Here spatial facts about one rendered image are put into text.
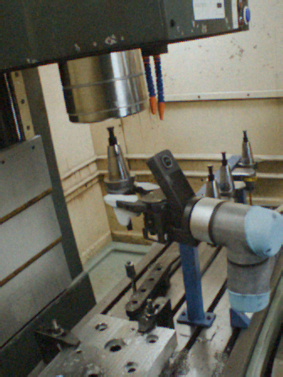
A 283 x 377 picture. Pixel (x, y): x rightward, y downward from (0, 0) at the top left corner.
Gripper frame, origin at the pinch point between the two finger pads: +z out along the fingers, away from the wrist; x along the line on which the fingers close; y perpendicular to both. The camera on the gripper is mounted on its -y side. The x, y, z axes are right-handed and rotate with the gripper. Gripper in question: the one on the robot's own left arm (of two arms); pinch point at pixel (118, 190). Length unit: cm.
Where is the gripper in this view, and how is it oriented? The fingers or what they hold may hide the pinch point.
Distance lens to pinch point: 86.3
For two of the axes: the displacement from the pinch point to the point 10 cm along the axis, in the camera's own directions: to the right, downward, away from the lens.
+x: 6.8, -3.6, 6.4
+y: 1.5, 9.2, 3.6
